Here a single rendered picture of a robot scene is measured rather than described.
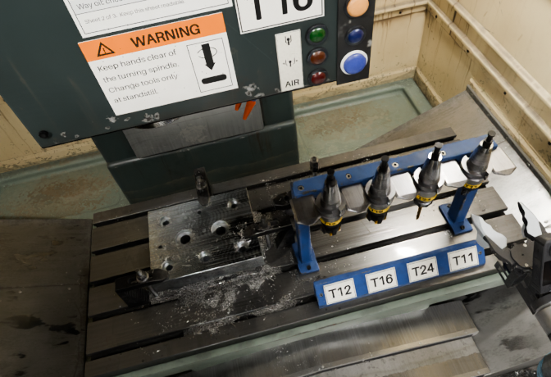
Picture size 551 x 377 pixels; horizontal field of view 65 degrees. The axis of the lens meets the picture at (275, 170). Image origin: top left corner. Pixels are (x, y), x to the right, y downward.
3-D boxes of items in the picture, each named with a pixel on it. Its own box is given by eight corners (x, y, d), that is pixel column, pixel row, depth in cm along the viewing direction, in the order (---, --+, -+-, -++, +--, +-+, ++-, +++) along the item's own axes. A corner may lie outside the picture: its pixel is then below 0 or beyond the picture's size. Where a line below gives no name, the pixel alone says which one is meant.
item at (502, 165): (519, 173, 93) (520, 170, 92) (496, 179, 92) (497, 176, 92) (501, 149, 97) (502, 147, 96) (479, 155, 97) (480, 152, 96)
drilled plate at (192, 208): (265, 265, 114) (262, 256, 110) (157, 292, 112) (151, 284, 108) (248, 197, 129) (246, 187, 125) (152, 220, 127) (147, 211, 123)
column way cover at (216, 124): (268, 130, 151) (246, -8, 111) (134, 162, 148) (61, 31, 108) (265, 121, 154) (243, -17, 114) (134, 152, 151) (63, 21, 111)
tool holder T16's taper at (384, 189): (386, 179, 93) (389, 158, 88) (393, 195, 90) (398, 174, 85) (366, 183, 93) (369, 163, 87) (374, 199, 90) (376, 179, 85)
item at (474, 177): (478, 156, 97) (481, 150, 95) (494, 177, 94) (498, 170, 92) (453, 165, 96) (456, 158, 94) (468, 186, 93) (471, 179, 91)
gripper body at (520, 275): (490, 262, 90) (523, 319, 82) (504, 243, 83) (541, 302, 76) (524, 253, 90) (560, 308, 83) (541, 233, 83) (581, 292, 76)
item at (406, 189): (422, 197, 91) (423, 195, 90) (398, 203, 91) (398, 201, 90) (408, 172, 95) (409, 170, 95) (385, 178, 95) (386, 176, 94)
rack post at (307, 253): (320, 270, 116) (317, 210, 93) (300, 275, 116) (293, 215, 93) (309, 239, 122) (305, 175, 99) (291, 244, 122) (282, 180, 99)
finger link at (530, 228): (510, 213, 94) (515, 251, 89) (520, 198, 89) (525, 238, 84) (525, 215, 94) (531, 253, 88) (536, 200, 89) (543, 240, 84)
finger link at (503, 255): (477, 243, 86) (516, 274, 82) (480, 239, 85) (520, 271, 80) (492, 229, 88) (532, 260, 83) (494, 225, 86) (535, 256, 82)
